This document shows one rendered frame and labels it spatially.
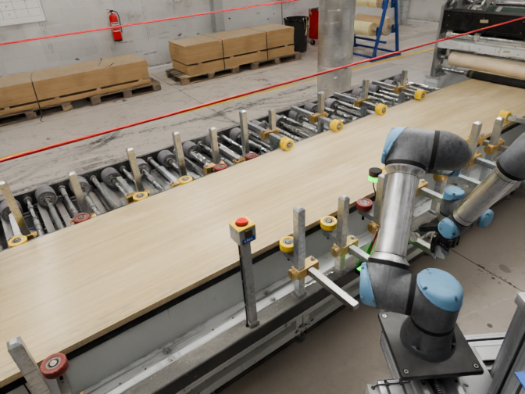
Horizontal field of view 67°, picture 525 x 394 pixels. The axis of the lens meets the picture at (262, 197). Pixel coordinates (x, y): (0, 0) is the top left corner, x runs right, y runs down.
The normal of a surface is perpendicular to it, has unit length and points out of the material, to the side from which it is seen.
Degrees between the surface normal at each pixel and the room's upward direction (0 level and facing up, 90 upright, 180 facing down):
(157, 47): 90
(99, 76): 90
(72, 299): 0
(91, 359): 90
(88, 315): 0
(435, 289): 8
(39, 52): 90
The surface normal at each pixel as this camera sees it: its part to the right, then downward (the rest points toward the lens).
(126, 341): 0.59, 0.40
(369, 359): -0.06, -0.85
